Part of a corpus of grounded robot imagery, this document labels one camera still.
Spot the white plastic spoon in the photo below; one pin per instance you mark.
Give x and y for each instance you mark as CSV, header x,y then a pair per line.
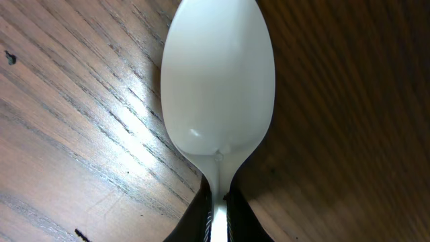
x,y
217,91

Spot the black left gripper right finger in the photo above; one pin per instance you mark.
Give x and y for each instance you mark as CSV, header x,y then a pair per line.
x,y
243,225

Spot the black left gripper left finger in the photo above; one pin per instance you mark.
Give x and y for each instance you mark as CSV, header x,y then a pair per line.
x,y
195,224

